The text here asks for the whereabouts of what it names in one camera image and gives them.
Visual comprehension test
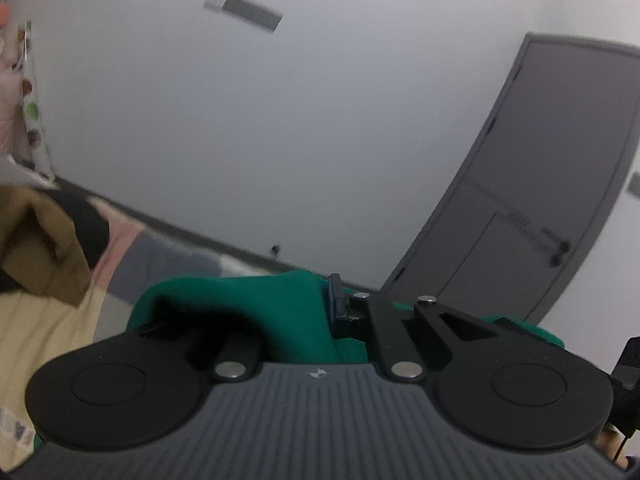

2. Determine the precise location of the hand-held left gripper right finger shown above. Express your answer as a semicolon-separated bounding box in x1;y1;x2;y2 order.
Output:
327;274;501;385

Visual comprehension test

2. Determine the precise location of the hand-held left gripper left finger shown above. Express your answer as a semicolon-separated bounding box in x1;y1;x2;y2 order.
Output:
137;316;262;384

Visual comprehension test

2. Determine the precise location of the green hoodie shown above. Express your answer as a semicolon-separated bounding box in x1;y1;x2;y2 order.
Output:
125;269;566;366

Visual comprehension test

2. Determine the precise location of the person's right hand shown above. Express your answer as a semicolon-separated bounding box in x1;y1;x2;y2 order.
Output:
597;426;627;462

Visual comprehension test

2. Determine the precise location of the dark cloth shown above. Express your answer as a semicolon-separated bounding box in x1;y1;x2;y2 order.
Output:
55;190;111;268

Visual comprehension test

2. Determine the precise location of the patchwork bed blanket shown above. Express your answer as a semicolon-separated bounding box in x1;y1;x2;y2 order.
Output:
0;195;281;471

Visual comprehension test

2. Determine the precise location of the brown jacket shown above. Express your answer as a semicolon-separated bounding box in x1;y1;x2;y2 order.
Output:
0;185;108;306

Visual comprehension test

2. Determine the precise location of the grey door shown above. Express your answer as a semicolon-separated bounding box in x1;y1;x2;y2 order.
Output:
380;32;640;326

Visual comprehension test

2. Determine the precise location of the printed white bag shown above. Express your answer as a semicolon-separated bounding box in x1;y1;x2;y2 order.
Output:
17;20;57;184

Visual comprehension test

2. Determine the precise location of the black cable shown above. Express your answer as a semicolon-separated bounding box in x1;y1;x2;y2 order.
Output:
614;430;632;468

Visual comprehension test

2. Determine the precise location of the black door handle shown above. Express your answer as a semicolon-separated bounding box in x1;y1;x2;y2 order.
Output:
539;227;571;255

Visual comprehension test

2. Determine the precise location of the grey wall switch panel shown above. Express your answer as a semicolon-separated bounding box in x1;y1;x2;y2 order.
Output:
222;0;283;33

